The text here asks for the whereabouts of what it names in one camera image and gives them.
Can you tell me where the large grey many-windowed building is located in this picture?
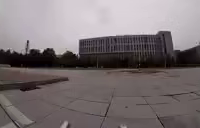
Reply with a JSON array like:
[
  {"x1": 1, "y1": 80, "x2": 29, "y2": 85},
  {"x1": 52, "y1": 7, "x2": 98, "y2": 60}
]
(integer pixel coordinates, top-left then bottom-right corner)
[{"x1": 78, "y1": 30, "x2": 175, "y2": 68}]

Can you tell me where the grey paved plaza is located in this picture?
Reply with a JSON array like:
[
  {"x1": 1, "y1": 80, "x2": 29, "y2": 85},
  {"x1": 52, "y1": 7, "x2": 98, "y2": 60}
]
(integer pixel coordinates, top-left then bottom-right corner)
[{"x1": 0, "y1": 66, "x2": 200, "y2": 128}]

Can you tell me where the row of dark trees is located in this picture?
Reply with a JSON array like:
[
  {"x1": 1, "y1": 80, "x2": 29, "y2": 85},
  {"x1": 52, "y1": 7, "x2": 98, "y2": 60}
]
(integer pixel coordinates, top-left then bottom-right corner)
[{"x1": 0, "y1": 47, "x2": 200, "y2": 69}]

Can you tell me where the dark drain opening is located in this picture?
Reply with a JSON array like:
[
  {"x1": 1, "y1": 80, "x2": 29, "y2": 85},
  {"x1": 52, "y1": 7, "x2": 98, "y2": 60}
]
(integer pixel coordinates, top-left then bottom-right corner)
[{"x1": 19, "y1": 85, "x2": 41, "y2": 92}]

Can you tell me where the grey stone kerb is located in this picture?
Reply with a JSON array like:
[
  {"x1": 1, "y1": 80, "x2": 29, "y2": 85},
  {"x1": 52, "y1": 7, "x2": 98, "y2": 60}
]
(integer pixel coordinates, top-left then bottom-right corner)
[{"x1": 0, "y1": 76, "x2": 70, "y2": 93}]

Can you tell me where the tall thin tower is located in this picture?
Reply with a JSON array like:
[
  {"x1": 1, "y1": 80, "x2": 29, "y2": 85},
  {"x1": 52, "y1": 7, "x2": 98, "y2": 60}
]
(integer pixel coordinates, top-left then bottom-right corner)
[{"x1": 24, "y1": 39, "x2": 31, "y2": 55}]

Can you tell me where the dull grass lawn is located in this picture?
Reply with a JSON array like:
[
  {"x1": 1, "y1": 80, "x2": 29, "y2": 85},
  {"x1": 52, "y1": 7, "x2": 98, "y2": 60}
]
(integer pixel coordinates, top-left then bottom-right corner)
[{"x1": 0, "y1": 67, "x2": 68, "y2": 85}]

